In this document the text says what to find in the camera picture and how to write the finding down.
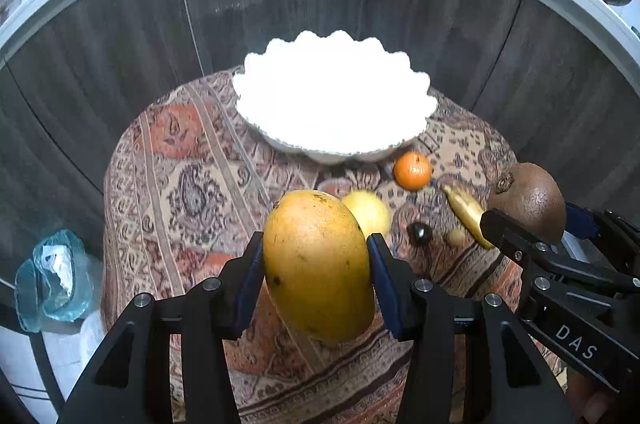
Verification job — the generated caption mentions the dark wood cabinet doors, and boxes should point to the dark wood cabinet doors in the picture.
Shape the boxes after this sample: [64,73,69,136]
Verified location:
[1,0,639,280]

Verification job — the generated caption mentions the brown kiwi fruit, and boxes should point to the brown kiwi fruit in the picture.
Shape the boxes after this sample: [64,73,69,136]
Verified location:
[488,163,566,244]

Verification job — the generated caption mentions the small tan round fruit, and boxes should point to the small tan round fruit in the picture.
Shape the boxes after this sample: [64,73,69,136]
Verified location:
[446,228,466,248]

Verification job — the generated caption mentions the patterned paisley tablecloth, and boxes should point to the patterned paisley tablecloth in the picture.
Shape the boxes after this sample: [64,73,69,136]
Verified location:
[102,70,521,423]

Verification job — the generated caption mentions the large yellow lemon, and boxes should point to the large yellow lemon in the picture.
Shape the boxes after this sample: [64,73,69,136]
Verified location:
[342,191,392,237]

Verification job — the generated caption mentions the yellow orange mango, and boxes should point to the yellow orange mango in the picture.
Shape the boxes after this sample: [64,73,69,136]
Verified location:
[262,190,375,344]

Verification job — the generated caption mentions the dark purple plum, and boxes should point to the dark purple plum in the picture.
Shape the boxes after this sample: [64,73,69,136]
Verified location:
[407,221,433,248]

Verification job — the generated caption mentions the blue plastic bag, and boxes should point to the blue plastic bag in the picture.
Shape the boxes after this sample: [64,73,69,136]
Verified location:
[14,229,100,333]

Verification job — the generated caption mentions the small yellow banana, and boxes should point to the small yellow banana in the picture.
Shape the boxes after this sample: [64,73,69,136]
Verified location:
[442,184,494,249]

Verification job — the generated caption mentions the white scalloped bowl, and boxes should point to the white scalloped bowl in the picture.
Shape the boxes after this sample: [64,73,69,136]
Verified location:
[232,30,438,165]

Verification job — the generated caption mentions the small orange mandarin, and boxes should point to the small orange mandarin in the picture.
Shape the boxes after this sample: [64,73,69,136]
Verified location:
[393,151,433,192]

